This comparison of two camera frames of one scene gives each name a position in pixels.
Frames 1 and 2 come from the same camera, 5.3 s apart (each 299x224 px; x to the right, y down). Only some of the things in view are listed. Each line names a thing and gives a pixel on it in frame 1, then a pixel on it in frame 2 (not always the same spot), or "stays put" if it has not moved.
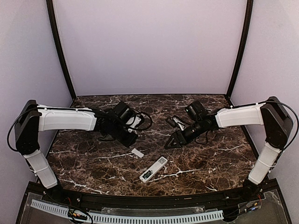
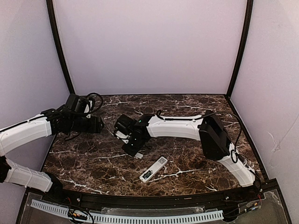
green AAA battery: [146, 174] stays put
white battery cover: [137, 152] stays put
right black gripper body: [180, 137] -> [131, 148]
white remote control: [153, 169] stays put
